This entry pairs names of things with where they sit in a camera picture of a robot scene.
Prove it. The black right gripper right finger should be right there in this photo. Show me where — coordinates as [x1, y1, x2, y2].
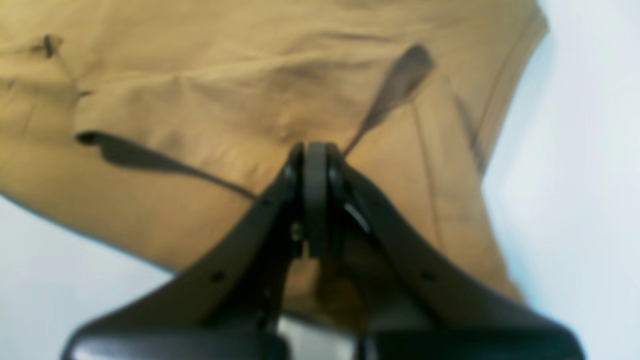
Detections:
[327, 144, 556, 333]

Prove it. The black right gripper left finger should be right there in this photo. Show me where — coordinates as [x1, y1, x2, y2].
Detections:
[86, 142, 329, 331]

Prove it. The tan brown T-shirt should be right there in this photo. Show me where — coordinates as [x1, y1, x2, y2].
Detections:
[1, 0, 547, 300]

